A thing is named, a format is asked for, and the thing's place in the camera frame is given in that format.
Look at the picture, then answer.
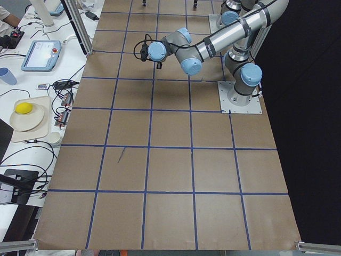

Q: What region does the beige round plate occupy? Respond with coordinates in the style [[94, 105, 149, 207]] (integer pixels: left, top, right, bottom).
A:
[[10, 104, 44, 131]]

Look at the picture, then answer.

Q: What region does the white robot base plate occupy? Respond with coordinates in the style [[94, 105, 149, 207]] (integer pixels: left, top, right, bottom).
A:
[[217, 81, 262, 114]]

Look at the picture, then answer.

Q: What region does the teach pendant with screen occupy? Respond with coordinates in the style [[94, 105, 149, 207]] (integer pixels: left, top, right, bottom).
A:
[[21, 40, 62, 72]]

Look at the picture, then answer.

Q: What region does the yellow lemon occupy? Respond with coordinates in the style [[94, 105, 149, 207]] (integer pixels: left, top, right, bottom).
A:
[[15, 102, 33, 115]]

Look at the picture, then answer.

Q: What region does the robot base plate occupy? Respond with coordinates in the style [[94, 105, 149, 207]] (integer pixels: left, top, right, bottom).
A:
[[208, 14, 225, 34]]

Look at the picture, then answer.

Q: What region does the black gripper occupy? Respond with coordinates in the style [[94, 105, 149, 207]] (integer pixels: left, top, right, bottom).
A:
[[156, 62, 163, 70]]

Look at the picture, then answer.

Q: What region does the small colourful card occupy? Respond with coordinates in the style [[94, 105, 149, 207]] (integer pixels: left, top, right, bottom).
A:
[[36, 83, 50, 90]]

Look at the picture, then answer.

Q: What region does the beige tray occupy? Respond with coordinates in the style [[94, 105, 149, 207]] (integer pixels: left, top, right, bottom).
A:
[[10, 96, 51, 142]]

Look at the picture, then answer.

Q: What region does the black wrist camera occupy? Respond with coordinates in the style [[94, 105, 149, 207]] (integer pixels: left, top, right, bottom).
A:
[[140, 43, 149, 62]]

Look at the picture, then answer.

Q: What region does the circuit board with wires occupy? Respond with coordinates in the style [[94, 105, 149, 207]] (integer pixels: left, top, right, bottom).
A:
[[61, 91, 74, 107]]

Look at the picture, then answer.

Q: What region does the aluminium frame post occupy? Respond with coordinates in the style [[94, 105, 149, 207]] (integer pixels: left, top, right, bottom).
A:
[[60, 0, 93, 55]]

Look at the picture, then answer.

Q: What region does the black power adapter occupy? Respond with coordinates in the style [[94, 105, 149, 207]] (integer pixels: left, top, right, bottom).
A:
[[85, 11, 99, 21]]

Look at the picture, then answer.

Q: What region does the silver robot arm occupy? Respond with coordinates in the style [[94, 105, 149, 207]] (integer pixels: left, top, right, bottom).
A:
[[221, 1, 262, 107], [140, 0, 289, 76]]

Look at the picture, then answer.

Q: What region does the white paper cup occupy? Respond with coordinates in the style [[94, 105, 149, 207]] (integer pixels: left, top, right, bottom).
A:
[[47, 132, 63, 147]]

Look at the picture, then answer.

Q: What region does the white cardboard tube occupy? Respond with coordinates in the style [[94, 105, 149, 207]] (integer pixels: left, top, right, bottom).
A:
[[30, 0, 54, 27]]

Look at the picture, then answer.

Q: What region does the blue plastic cup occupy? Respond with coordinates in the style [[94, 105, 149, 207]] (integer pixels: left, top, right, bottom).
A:
[[0, 67, 17, 85]]

